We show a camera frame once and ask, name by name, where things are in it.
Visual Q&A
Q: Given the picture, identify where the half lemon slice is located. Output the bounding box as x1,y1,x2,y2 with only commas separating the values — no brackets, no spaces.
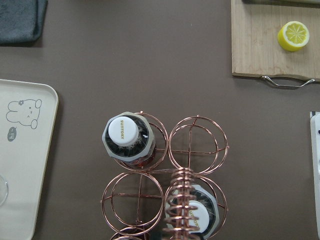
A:
277,21,310,52

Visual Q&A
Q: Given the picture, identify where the copper wire bottle basket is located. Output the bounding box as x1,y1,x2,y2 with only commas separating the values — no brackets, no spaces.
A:
100,111,229,240

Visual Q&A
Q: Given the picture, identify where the clear wine glass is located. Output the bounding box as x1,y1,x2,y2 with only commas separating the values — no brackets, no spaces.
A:
0,175,9,206

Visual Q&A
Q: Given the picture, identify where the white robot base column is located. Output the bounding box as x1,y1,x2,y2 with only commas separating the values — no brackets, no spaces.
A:
309,111,320,208

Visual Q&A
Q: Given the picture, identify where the tea bottle middle of basket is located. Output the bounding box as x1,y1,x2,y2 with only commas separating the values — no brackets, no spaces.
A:
101,111,156,167

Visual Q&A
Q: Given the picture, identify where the tea bottle of basket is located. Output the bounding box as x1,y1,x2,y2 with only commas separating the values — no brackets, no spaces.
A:
101,111,156,167
164,183,220,240

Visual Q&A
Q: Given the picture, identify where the wooden cutting board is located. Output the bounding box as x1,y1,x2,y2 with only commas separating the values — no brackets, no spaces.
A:
230,0,320,85

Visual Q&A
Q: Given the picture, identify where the tea bottle front of basket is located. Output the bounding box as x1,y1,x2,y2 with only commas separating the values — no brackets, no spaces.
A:
164,183,220,240

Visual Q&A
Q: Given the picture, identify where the cream rectangular tray plate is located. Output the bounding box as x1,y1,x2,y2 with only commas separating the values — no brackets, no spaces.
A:
0,79,59,240

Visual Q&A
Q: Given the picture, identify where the dark grey folded cloth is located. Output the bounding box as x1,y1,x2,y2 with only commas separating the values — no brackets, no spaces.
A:
0,0,48,45

